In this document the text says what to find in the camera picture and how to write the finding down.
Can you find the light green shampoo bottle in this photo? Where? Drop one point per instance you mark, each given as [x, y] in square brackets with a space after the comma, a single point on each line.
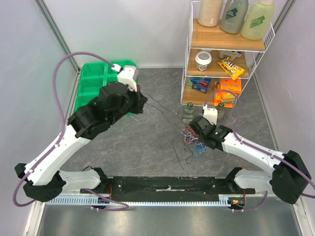
[258, 20]

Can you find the glass bottle green cap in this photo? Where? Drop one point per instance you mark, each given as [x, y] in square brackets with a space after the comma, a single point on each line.
[220, 110]
[188, 112]

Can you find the white wire wooden shelf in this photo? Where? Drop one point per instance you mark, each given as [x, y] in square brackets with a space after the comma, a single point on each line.
[214, 39]

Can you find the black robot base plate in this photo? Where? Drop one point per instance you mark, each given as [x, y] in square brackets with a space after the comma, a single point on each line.
[212, 185]

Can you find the grey slotted cable duct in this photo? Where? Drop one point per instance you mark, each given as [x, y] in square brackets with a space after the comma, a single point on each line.
[89, 200]

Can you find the right glass bottle green cap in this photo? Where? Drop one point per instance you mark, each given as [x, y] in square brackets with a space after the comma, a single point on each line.
[220, 110]

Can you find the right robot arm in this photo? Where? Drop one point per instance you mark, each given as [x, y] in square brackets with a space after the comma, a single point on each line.
[283, 174]

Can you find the green compartment bin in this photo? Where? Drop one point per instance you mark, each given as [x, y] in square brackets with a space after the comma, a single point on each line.
[93, 78]

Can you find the left glass bottle green cap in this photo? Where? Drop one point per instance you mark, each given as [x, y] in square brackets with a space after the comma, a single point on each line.
[188, 112]

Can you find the blue snack box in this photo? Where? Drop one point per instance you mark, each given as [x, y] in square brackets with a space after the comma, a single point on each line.
[200, 84]

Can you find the orange snack boxes stack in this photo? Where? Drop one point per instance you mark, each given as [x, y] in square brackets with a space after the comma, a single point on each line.
[225, 87]

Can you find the white cup carton pack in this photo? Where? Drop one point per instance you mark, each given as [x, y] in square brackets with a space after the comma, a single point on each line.
[229, 54]

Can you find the beige lotion bottle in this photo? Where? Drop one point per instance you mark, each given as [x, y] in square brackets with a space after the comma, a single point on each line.
[209, 12]

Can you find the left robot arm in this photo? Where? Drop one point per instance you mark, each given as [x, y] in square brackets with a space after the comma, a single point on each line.
[42, 178]

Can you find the white paper coffee cup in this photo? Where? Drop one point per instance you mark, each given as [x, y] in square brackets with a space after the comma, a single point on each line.
[203, 59]

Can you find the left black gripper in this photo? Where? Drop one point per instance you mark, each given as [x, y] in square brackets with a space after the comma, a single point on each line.
[140, 100]

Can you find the grey shampoo bottle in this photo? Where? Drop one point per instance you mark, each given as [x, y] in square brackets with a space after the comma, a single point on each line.
[234, 15]

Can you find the yellow candy bag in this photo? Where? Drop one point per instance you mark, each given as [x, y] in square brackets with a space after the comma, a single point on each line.
[231, 69]

